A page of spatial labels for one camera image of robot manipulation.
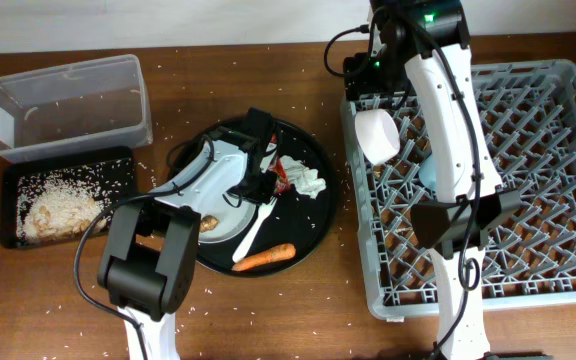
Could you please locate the white plastic fork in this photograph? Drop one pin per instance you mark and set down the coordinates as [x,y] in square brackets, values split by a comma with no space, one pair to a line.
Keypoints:
[263,212]

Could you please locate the black rectangular tray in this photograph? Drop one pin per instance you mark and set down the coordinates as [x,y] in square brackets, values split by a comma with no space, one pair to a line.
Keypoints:
[107,175]

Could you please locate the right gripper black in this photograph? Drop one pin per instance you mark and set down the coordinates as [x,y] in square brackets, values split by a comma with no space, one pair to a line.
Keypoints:
[359,78]

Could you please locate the brown food scrap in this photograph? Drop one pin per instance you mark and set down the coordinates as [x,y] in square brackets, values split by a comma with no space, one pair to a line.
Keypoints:
[208,223]

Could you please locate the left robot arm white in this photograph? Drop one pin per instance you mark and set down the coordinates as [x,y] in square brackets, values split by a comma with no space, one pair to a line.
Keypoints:
[148,262]

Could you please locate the orange carrot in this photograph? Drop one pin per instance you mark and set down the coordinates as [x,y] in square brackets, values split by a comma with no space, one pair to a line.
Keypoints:
[275,254]

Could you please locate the red snack wrapper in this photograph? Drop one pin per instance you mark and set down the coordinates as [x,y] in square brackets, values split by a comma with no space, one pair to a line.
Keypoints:
[282,183]

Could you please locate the pink bowl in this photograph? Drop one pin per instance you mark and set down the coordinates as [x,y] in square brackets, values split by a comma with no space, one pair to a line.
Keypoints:
[377,135]

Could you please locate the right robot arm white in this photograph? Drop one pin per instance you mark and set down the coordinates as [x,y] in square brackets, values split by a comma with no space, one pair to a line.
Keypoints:
[427,45]

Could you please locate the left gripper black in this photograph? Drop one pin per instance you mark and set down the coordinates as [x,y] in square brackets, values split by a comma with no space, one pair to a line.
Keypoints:
[262,195]

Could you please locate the light blue cup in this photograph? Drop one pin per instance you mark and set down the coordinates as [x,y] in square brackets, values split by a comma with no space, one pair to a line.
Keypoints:
[427,173]

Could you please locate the crumpled white napkin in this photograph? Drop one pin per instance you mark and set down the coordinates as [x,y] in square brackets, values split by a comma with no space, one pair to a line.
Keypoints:
[306,180]

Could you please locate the round black tray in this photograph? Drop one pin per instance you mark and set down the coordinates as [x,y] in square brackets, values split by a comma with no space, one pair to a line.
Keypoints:
[296,219]

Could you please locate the rice and food pile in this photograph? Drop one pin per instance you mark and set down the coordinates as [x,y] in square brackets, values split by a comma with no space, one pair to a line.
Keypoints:
[58,213]

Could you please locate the grey plate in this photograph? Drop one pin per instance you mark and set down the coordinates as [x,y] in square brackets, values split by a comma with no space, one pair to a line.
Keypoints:
[232,222]

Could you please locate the grey dishwasher rack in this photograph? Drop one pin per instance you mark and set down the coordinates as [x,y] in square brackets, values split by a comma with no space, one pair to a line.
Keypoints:
[528,113]

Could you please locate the clear plastic bin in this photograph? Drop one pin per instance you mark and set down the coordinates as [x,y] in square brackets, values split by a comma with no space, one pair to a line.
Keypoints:
[74,108]

